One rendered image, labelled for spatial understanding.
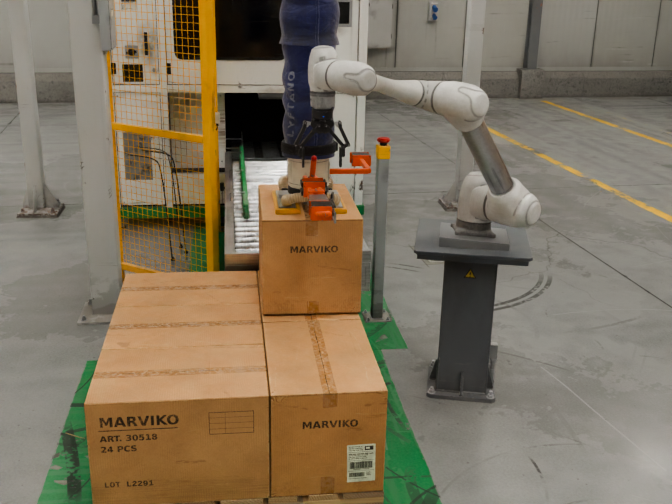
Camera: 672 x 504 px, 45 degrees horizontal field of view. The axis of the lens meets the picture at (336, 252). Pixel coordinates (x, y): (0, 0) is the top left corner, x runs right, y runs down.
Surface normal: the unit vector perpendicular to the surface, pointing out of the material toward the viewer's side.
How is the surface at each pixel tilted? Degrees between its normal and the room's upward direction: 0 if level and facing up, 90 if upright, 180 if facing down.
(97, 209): 90
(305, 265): 89
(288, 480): 90
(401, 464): 0
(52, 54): 90
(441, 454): 0
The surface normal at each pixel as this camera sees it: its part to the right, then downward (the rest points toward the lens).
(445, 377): -0.15, 0.32
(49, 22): 0.20, 0.33
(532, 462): 0.02, -0.95
